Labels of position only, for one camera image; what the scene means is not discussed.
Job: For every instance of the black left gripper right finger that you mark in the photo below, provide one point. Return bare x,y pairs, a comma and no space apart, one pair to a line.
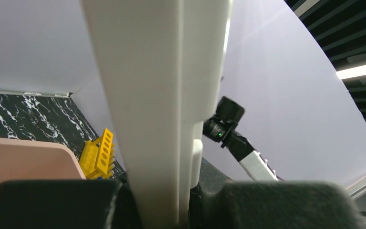
218,202

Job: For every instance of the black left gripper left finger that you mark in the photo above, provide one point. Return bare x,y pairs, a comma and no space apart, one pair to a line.
67,204

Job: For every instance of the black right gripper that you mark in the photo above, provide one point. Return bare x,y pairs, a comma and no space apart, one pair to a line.
224,121

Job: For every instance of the pink plastic bin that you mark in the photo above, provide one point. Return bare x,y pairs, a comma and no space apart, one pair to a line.
26,160

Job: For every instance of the yellow test tube rack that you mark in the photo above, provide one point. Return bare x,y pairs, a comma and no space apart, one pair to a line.
97,160

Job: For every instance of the white container lid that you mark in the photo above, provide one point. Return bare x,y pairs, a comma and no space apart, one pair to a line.
160,63

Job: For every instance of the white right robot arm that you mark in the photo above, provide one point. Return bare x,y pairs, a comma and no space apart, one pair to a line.
249,158

